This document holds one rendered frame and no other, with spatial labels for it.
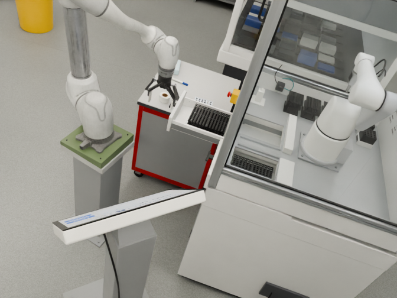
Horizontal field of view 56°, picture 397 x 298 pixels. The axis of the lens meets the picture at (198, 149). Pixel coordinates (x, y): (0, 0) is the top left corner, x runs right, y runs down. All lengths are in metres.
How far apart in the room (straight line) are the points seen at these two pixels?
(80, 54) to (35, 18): 2.55
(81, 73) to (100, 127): 0.29
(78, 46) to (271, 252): 1.42
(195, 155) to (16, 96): 1.80
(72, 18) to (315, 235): 1.51
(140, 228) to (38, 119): 2.15
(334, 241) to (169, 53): 1.22
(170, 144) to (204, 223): 0.79
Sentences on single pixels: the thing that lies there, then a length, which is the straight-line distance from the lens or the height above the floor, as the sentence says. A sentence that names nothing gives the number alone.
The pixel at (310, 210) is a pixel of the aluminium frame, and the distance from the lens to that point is 1.79.
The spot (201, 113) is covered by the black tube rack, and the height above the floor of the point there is 0.90.
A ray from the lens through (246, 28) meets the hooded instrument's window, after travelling 2.80.
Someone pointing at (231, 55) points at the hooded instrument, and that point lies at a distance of 2.89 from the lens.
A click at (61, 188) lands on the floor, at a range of 2.91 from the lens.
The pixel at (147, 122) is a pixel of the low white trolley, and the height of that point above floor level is 0.60.
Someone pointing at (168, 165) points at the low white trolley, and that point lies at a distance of 2.74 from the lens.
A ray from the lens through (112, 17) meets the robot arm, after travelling 1.75.
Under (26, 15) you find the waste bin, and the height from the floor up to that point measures 0.20.
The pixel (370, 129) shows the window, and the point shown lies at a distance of 1.50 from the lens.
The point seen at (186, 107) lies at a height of 0.84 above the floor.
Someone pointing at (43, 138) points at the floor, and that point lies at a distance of 3.28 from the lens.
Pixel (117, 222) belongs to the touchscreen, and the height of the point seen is 1.18.
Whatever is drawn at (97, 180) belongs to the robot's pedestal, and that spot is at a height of 0.59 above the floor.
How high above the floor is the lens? 2.27
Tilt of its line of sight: 43 degrees down
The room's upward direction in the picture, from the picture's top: 16 degrees clockwise
